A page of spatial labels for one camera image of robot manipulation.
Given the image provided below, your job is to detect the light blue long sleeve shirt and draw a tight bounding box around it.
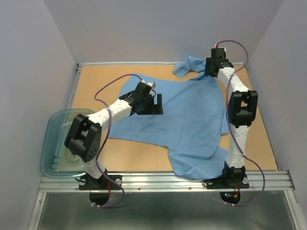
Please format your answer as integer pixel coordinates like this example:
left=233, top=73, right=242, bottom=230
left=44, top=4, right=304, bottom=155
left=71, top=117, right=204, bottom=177
left=110, top=56, right=228, bottom=180

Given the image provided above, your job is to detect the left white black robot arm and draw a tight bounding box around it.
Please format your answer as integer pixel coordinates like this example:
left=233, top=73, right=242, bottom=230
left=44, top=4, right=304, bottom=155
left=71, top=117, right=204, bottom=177
left=64, top=80, right=164, bottom=190

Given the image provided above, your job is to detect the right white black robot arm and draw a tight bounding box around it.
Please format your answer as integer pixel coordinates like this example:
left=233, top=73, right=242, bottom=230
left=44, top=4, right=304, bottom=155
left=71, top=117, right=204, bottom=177
left=204, top=46, right=258, bottom=189

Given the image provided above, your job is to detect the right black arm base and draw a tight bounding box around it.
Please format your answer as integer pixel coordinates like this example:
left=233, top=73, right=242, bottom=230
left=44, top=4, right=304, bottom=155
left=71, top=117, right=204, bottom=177
left=203, top=175, right=249, bottom=189

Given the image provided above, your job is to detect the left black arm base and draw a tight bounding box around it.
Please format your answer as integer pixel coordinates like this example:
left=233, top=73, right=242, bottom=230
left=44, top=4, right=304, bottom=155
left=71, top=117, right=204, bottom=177
left=76, top=174, right=120, bottom=191

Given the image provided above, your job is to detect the clear blue plastic bin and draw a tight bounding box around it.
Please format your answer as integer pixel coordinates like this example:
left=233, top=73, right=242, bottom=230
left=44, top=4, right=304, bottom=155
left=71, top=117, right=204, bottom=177
left=40, top=108, right=93, bottom=179

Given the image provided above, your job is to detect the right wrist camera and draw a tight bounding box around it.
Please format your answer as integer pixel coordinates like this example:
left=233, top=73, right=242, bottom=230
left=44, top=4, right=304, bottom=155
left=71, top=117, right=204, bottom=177
left=214, top=44, right=226, bottom=51

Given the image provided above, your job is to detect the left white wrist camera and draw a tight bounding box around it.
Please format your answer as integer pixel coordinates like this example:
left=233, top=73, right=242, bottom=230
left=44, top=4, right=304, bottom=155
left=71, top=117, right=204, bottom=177
left=141, top=80, right=156, bottom=90

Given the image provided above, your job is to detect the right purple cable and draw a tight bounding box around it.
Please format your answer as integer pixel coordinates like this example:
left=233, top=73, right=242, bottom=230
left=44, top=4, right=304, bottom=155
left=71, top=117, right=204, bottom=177
left=214, top=39, right=266, bottom=208

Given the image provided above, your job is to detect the aluminium front rail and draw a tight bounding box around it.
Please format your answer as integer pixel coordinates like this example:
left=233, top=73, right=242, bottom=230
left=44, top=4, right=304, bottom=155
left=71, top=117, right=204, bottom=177
left=38, top=171, right=295, bottom=193

